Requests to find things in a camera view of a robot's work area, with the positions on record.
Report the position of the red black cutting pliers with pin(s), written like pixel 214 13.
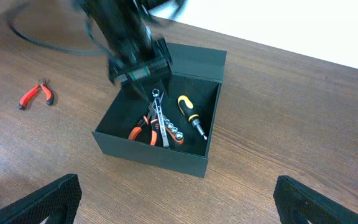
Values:
pixel 42 85

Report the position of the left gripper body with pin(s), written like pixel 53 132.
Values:
pixel 158 67

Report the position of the dark green box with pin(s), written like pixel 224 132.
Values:
pixel 197 73

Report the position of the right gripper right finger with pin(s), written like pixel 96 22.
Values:
pixel 297 203

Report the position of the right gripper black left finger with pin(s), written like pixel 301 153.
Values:
pixel 57 202

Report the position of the silver combination wrench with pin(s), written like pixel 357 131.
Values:
pixel 158 109

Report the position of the orange socket rail with sockets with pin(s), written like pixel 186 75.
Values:
pixel 172 130

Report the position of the yellow black stubby screwdriver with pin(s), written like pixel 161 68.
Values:
pixel 188 110

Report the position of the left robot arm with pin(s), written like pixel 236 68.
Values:
pixel 118 28

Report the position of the orange black long-nose pliers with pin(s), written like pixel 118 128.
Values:
pixel 150 119

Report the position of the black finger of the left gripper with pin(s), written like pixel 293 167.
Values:
pixel 139 89

